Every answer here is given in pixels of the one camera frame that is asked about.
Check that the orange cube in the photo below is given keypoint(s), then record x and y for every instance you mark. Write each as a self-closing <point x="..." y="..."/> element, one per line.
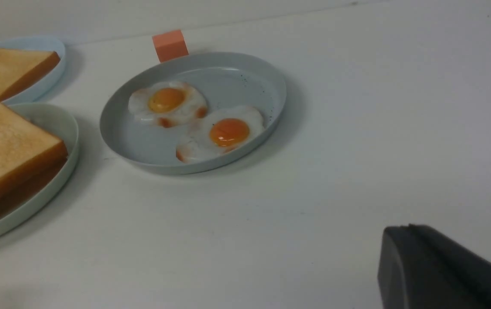
<point x="170" y="45"/>

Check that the mint green centre plate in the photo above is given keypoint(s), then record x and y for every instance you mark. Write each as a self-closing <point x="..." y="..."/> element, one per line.
<point x="61" y="123"/>

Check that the toast slice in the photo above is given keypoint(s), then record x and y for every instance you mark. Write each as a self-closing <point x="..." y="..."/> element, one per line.
<point x="26" y="150"/>
<point x="20" y="69"/>
<point x="12" y="200"/>

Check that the right fried egg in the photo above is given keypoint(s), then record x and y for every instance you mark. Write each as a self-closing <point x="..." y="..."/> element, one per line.
<point x="218" y="133"/>

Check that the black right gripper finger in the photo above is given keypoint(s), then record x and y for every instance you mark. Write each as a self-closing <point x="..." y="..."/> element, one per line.
<point x="421" y="268"/>

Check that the light blue bread plate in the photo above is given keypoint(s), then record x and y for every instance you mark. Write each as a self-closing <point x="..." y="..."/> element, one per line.
<point x="40" y="43"/>

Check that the grey egg plate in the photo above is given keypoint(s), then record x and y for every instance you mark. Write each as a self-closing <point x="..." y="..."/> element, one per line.
<point x="225" y="79"/>

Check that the left fried egg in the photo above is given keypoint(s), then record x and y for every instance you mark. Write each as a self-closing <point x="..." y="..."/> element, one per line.
<point x="167" y="104"/>

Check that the fried egg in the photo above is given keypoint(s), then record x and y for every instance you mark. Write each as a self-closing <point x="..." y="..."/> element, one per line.
<point x="218" y="133"/>
<point x="167" y="104"/>

